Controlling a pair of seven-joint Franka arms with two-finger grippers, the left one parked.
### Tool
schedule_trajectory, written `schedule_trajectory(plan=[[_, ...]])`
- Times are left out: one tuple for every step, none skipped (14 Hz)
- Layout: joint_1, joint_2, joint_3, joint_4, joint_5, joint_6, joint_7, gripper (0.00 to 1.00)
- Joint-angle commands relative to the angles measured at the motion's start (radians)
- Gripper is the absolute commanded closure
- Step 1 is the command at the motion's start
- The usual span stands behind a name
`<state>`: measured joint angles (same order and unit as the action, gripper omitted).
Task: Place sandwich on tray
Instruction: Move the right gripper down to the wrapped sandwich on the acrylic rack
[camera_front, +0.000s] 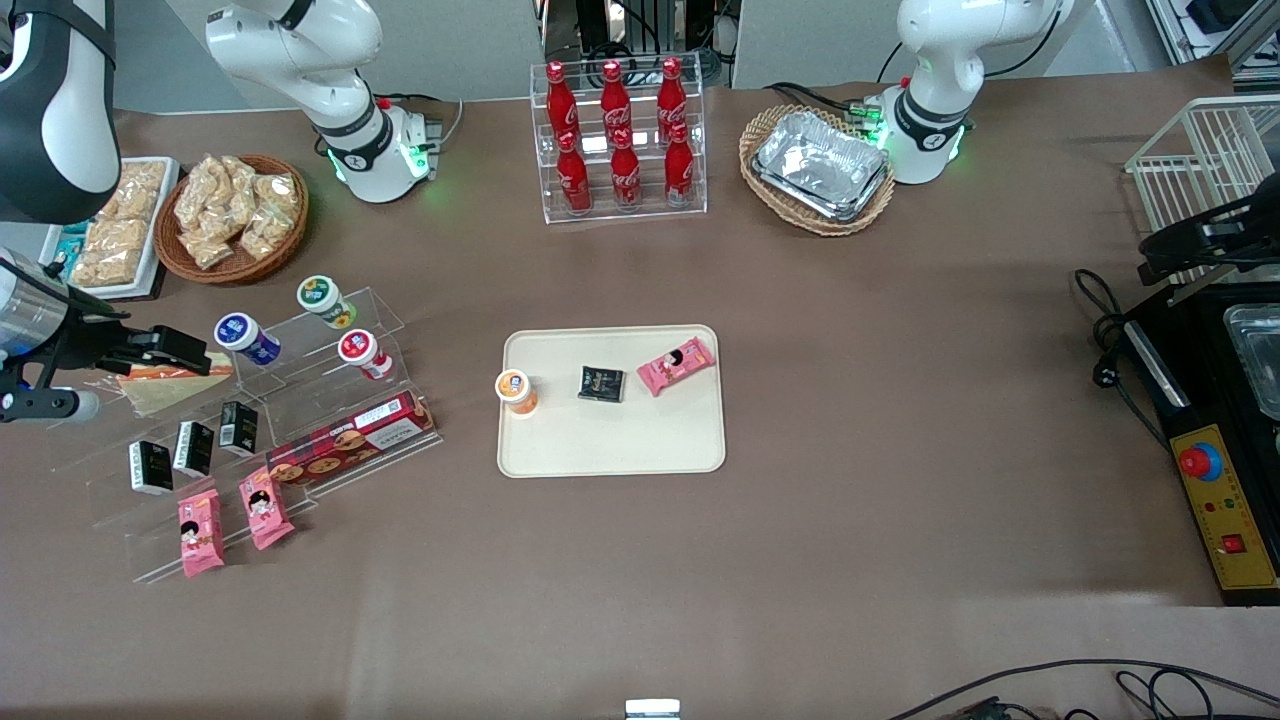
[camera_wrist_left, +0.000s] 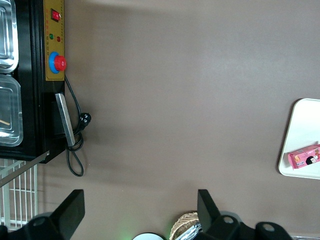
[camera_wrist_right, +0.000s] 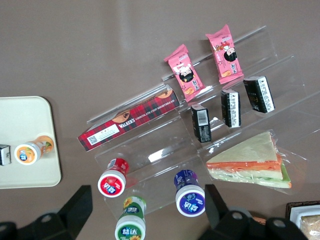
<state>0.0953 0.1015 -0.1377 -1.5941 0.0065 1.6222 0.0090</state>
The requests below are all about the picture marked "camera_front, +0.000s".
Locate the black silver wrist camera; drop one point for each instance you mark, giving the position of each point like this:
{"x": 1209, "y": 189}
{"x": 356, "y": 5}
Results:
{"x": 50, "y": 403}

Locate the clear acrylic bottle rack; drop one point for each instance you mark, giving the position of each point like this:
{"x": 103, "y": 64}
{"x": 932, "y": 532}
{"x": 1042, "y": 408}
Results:
{"x": 690, "y": 200}

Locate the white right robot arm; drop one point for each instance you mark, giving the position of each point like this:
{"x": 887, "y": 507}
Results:
{"x": 330, "y": 60}

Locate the blue lid yogurt bottle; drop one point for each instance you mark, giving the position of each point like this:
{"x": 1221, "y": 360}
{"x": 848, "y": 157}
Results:
{"x": 240, "y": 333}

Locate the black equipment rack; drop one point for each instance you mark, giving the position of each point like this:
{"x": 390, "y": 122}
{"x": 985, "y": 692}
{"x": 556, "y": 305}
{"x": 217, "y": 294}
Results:
{"x": 600, "y": 25}

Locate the clear bag of puffed snack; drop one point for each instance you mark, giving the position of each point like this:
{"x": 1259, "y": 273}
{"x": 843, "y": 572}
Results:
{"x": 278, "y": 192}
{"x": 200, "y": 185}
{"x": 208, "y": 248}
{"x": 265, "y": 235}
{"x": 243, "y": 172}

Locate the wrapped rice cracker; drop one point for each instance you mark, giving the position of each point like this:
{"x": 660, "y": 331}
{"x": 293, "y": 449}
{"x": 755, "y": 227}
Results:
{"x": 102, "y": 268}
{"x": 140, "y": 185}
{"x": 118, "y": 235}

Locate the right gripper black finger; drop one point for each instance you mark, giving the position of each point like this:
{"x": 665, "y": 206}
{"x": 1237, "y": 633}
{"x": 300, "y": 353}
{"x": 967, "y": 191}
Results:
{"x": 178, "y": 338}
{"x": 170, "y": 364}

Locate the light wicker basket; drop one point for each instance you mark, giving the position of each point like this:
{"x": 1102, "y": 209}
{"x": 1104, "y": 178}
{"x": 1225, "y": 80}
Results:
{"x": 770, "y": 205}

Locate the white rectangular dish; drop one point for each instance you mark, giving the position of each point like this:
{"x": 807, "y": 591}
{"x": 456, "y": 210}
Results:
{"x": 150, "y": 270}

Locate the cream plastic serving tray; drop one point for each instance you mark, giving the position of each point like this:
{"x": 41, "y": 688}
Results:
{"x": 620, "y": 440}

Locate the small silver white device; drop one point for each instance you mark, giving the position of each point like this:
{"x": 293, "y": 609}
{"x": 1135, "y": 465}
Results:
{"x": 652, "y": 709}

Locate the aluminium foil tray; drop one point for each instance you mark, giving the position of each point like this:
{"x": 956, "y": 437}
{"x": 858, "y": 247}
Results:
{"x": 1260, "y": 360}
{"x": 820, "y": 160}

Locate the orange yogurt bottle white lid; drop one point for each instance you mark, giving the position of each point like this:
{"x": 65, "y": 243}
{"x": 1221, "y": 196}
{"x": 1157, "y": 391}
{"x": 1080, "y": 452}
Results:
{"x": 515, "y": 388}

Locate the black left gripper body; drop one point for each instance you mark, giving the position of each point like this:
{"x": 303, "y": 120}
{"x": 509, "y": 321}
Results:
{"x": 1236, "y": 231}

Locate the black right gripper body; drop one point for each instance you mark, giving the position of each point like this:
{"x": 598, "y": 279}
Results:
{"x": 92, "y": 340}

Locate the aluminium frame profile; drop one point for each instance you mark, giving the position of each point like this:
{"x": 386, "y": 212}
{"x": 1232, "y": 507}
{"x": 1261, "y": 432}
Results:
{"x": 1255, "y": 40}

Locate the pink snack packet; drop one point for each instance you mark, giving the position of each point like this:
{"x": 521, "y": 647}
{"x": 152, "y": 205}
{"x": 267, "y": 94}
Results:
{"x": 675, "y": 365}
{"x": 265, "y": 508}
{"x": 200, "y": 535}

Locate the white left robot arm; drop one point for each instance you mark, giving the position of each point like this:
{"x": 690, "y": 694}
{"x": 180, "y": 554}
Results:
{"x": 935, "y": 60}

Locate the red lid yogurt bottle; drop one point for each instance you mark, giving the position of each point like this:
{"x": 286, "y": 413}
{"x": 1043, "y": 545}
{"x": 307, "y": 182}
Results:
{"x": 360, "y": 350}

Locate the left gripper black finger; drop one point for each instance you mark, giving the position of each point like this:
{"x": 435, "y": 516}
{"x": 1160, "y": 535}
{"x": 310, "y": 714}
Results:
{"x": 1170, "y": 255}

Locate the clear acrylic step stand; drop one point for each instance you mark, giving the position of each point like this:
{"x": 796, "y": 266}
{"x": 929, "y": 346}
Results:
{"x": 310, "y": 395}

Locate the green lid yogurt bottle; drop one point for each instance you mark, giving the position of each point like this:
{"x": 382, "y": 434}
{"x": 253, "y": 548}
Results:
{"x": 322, "y": 297}

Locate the small teal packet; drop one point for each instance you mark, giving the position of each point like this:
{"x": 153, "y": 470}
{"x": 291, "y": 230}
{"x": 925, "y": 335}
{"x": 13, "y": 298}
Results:
{"x": 64, "y": 252}

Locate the red cookie box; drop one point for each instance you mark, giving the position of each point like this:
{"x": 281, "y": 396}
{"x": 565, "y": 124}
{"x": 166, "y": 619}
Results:
{"x": 350, "y": 437}

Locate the plastic triangle sandwich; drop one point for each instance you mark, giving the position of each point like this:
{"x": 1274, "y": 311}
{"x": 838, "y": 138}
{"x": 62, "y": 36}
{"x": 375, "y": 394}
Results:
{"x": 165, "y": 395}

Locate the red cola bottle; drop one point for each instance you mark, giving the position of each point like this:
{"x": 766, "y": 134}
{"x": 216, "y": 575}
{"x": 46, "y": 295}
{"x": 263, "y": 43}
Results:
{"x": 558, "y": 100}
{"x": 679, "y": 172}
{"x": 614, "y": 100}
{"x": 626, "y": 178}
{"x": 573, "y": 180}
{"x": 671, "y": 95}

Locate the red emergency stop button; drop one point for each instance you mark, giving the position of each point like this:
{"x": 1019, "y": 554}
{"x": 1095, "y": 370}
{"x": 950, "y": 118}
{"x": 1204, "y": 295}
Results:
{"x": 1198, "y": 462}

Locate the black tissue pack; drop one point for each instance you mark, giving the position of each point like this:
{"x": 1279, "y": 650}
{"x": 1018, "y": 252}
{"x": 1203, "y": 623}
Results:
{"x": 238, "y": 427}
{"x": 151, "y": 467}
{"x": 601, "y": 384}
{"x": 193, "y": 448}

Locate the brown wicker basket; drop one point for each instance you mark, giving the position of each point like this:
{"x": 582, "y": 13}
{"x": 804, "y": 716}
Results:
{"x": 235, "y": 270}

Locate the black sealing machine yellow panel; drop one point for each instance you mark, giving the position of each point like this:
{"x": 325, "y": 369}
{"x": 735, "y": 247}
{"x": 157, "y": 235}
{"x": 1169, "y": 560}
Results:
{"x": 1200, "y": 400}

